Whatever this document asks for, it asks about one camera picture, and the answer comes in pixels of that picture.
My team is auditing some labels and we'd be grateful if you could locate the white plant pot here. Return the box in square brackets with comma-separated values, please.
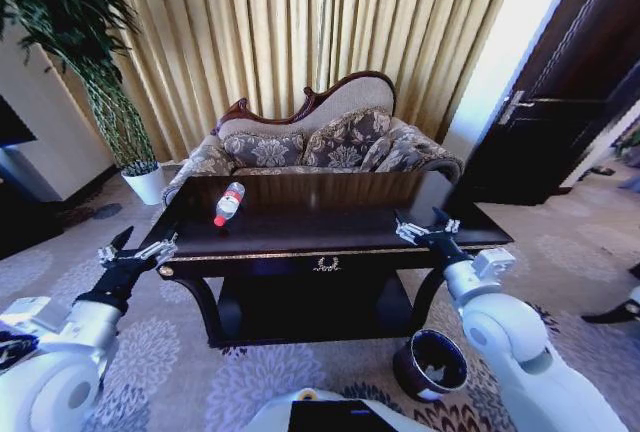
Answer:
[121, 161, 166, 206]

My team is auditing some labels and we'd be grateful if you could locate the dark wooden door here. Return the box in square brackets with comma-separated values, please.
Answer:
[452, 0, 640, 207]

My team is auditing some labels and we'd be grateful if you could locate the tall green potted plant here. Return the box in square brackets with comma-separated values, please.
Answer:
[0, 0, 159, 169]

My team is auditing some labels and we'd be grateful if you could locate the small floral sofa cushion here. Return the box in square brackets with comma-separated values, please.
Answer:
[222, 131, 306, 169]

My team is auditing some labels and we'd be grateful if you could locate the dark round trash bin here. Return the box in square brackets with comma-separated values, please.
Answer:
[392, 329, 469, 403]

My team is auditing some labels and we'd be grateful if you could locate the dark wooden coffee table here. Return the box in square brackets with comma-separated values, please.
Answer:
[137, 170, 516, 350]

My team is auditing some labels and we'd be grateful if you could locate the dark curved furniture leg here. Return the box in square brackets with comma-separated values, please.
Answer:
[581, 300, 640, 326]

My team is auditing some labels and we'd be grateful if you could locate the large floral sofa cushion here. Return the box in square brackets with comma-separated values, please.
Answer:
[302, 107, 396, 170]

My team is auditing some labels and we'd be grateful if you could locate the floral upholstered carved sofa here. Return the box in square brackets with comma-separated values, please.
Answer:
[160, 70, 465, 206]

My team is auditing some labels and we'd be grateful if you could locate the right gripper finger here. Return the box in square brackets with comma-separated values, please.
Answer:
[431, 206, 461, 236]
[393, 208, 427, 246]

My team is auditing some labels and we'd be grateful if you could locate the silver door handle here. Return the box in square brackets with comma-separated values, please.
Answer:
[498, 90, 535, 126]

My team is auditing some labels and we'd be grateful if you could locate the dark low cabinet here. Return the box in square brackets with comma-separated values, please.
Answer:
[0, 176, 67, 261]

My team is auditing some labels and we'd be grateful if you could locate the beige pleated curtain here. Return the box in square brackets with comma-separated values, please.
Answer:
[74, 0, 526, 163]

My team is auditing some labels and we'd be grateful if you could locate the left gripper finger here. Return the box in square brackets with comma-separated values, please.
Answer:
[97, 226, 135, 266]
[130, 231, 180, 262]

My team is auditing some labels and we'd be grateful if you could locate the clear plastic bottle red cap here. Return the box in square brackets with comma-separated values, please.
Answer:
[213, 181, 247, 228]

